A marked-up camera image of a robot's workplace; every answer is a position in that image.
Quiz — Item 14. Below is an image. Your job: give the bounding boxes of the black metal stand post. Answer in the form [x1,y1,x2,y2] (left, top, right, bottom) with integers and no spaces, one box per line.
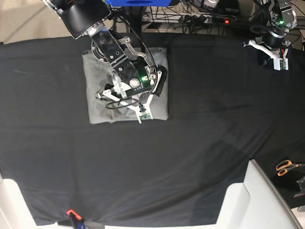
[126,6,146,33]

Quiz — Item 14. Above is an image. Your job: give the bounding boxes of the orange handled scissors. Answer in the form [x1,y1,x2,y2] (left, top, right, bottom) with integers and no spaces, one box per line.
[275,160,305,177]

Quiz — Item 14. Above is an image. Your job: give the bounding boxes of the black object right edge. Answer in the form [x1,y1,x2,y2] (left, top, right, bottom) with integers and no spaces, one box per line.
[294,177,305,198]

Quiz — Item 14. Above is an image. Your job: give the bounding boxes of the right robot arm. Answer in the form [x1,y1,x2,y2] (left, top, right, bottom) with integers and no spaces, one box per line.
[44,0,165,110]

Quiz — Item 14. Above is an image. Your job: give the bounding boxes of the grey T-shirt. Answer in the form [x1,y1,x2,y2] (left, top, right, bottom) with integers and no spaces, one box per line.
[82,50,169,124]

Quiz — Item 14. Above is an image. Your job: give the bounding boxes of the white chair part left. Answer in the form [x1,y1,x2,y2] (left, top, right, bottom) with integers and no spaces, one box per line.
[0,177,37,229]

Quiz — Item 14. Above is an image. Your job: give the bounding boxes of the white chair back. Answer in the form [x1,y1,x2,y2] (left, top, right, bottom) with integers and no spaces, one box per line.
[216,159,302,229]

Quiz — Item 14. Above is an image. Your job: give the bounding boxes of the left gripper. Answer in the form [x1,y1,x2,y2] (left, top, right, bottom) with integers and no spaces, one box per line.
[254,31,292,67]

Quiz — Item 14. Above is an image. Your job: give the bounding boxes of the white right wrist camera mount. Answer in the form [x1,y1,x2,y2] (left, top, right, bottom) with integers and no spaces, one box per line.
[96,89,154,124]

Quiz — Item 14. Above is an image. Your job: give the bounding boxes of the red clamp front edge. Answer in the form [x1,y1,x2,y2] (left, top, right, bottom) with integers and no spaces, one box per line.
[66,209,82,220]

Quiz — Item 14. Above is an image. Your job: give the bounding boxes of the blue plastic box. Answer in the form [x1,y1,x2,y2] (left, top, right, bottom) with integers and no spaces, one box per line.
[105,0,171,7]

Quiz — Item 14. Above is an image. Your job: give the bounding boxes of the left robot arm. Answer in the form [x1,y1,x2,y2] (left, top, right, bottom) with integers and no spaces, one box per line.
[250,0,297,57]

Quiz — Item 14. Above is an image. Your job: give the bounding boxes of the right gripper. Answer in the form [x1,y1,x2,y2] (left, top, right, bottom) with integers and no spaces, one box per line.
[96,61,168,101]

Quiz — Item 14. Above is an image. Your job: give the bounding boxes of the black table cloth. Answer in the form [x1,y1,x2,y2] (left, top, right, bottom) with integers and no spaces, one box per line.
[0,33,305,227]

